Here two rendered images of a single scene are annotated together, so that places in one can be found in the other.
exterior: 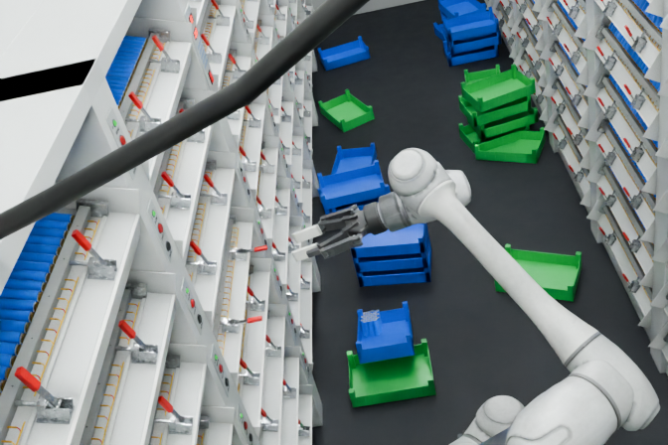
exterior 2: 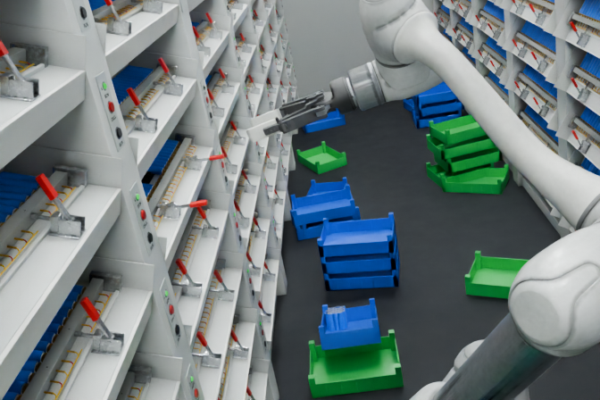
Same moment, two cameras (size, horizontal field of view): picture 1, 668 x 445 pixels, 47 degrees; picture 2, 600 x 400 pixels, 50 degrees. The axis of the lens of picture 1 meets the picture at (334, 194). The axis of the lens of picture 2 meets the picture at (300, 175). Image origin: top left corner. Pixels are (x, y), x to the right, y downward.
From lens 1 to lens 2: 76 cm
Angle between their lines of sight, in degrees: 13
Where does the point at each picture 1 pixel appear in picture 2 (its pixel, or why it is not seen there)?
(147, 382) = (11, 111)
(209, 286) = (144, 139)
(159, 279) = (65, 44)
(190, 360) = (101, 180)
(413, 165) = not seen: outside the picture
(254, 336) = (202, 257)
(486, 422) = not seen: hidden behind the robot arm
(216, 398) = (132, 248)
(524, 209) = (492, 228)
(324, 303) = (289, 304)
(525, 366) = not seen: hidden behind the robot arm
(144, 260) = (47, 12)
